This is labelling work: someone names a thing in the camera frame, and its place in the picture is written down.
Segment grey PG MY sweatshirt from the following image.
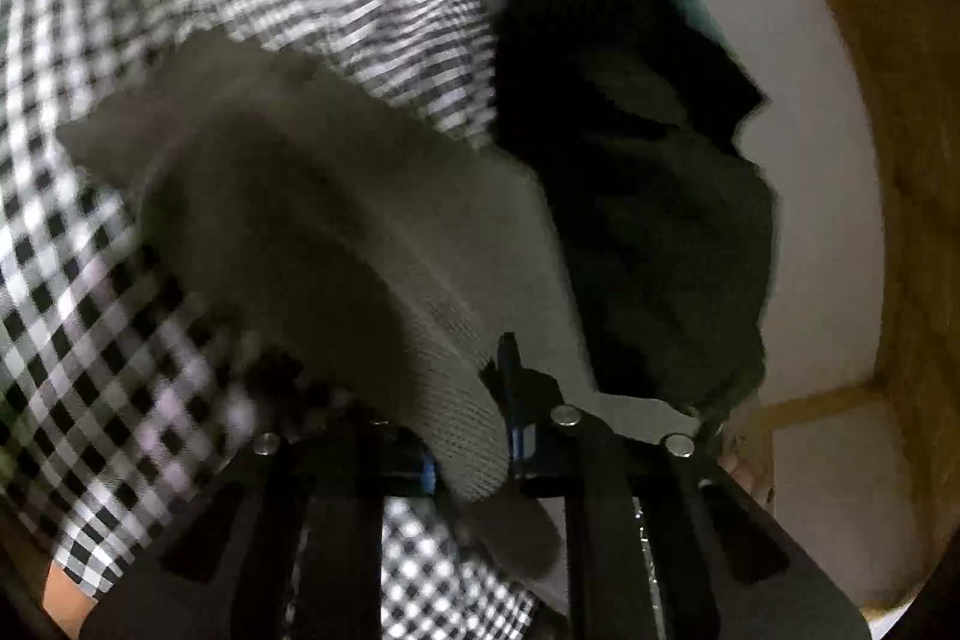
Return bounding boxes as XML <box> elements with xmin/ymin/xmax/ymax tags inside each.
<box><xmin>57</xmin><ymin>31</ymin><xmax>601</xmax><ymax>606</ymax></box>

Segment black clothes pile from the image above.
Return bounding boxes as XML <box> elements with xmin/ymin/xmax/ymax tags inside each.
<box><xmin>491</xmin><ymin>0</ymin><xmax>775</xmax><ymax>417</ymax></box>

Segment black white checkered bedsheet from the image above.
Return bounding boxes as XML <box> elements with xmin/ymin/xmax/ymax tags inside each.
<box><xmin>2</xmin><ymin>0</ymin><xmax>537</xmax><ymax>598</ymax></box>

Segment wooden bunk bed frame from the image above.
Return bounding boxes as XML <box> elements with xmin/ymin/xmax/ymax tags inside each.
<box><xmin>700</xmin><ymin>0</ymin><xmax>958</xmax><ymax>614</ymax></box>

